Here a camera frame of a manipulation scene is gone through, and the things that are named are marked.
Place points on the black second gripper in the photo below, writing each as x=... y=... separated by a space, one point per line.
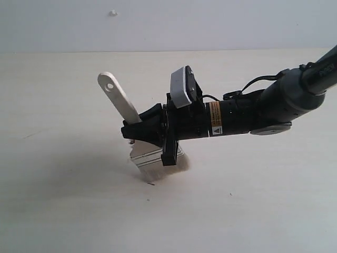
x=200 y=119

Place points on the white wooden paint brush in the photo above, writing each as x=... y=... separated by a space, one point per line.
x=146 y=156

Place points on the black second robot arm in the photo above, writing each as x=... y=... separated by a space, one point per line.
x=292 y=93

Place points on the small white wall hook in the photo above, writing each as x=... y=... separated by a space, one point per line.
x=113 y=13

